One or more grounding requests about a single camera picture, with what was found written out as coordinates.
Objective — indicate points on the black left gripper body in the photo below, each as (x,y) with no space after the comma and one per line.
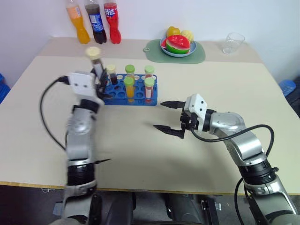
(101,87)

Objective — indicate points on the blue plastic crate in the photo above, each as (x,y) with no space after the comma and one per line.
(3,90)

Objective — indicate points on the yellow bumpy toy fruit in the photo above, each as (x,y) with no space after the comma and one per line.
(188,35)

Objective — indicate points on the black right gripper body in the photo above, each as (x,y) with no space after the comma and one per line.
(188,120)

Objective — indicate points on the toy watermelon slice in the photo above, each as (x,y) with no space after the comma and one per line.
(178,44)

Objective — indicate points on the dark rounded shape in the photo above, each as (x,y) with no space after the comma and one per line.
(117,209)
(185,211)

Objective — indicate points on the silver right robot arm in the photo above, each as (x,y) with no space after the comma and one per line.
(248,146)

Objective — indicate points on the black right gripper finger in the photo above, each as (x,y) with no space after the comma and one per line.
(174,104)
(172,131)

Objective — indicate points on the blue plate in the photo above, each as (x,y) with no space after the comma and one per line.
(193,48)

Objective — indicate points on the clear plastic cup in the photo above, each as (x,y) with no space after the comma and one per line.
(233,43)

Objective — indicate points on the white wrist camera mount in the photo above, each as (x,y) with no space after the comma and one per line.
(82,85)
(198,103)

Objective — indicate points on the dark cola bottle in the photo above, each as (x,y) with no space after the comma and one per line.
(97,25)

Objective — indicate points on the green cap orange liquid tube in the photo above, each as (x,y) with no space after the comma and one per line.
(129,90)
(129,69)

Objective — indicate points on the cream cap dark liquid tube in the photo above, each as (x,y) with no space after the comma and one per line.
(94,53)
(113,79)

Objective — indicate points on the red soda bottle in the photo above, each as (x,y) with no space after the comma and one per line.
(114,25)

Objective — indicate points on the blue plastic stool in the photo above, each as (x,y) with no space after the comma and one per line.
(288,87)

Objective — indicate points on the orange yellow toy fruit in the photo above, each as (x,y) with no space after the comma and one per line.
(173,31)

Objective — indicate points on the dark object beside table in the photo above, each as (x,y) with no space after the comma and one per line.
(294,103)

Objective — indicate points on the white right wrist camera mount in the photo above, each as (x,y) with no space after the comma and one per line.
(198,103)

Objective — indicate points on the blue test tube rack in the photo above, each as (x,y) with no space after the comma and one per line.
(117,93)

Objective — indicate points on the green cutting mat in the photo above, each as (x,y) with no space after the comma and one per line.
(199,57)

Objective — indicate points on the orange soda bottle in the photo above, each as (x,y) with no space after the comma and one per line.
(79,25)

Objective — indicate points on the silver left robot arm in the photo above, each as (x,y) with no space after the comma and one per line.
(78,131)

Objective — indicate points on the green cap red liquid tube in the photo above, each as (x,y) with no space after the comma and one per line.
(148,90)
(149,69)

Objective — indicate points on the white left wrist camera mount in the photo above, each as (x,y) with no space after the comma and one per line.
(82,85)

